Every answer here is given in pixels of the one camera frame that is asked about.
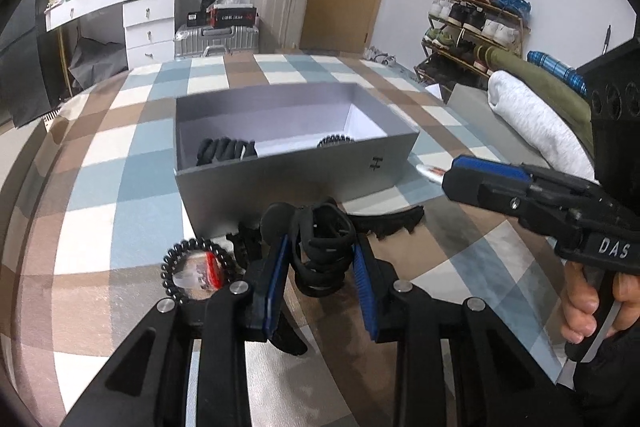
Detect white desk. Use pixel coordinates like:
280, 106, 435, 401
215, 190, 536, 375
44, 0, 177, 75

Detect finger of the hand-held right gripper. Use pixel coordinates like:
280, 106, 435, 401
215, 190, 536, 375
449, 155, 602, 208
442, 171, 584, 241

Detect rows of shoes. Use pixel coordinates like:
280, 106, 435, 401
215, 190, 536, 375
424, 0, 532, 76

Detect black claw hair clip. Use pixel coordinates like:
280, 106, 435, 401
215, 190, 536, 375
197, 136, 259, 168

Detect blue patterned roll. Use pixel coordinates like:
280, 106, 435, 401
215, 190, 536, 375
527, 50, 589, 96

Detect white drawer unit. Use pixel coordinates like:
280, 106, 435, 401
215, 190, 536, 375
122, 0, 177, 70

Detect round badge with red print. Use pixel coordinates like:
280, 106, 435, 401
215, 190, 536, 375
414, 164, 447, 184

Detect white rolled blanket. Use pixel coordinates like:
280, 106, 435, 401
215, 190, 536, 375
487, 69, 601, 181

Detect person's right hand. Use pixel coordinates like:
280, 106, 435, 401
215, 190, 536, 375
559, 262, 640, 348

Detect stack of black hair ties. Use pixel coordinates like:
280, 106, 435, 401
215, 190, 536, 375
289, 197, 359, 299

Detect black and red box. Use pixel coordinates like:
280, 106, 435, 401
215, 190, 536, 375
207, 4, 259, 28

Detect silver suitcase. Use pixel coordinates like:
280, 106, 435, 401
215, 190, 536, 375
173, 24, 261, 60

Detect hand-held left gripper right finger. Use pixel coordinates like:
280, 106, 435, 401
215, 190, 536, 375
351, 241, 577, 427

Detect silver cardboard box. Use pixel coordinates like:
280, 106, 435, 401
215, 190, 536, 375
173, 81, 421, 241

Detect red clear plastic trinket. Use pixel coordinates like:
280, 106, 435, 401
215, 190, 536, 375
172, 251, 224, 292

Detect grey cloth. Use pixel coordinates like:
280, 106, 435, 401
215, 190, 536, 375
67, 36, 127, 94

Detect plaid blanket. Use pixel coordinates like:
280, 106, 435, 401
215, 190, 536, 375
0, 51, 576, 427

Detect olive green cloth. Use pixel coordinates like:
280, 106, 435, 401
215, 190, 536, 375
472, 45, 596, 144

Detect wooden shoe rack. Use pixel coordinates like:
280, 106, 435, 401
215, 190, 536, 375
414, 0, 532, 88

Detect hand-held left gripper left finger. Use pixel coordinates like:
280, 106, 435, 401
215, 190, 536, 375
60, 233, 293, 427

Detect white suitcase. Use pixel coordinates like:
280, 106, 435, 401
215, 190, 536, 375
250, 0, 314, 50

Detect red-centred bead bracelet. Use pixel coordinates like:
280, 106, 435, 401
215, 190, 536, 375
160, 239, 237, 306

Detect black toothed hair clip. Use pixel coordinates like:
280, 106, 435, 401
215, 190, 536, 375
349, 205, 426, 241

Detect person's right forearm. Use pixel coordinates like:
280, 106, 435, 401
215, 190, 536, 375
570, 329, 640, 427

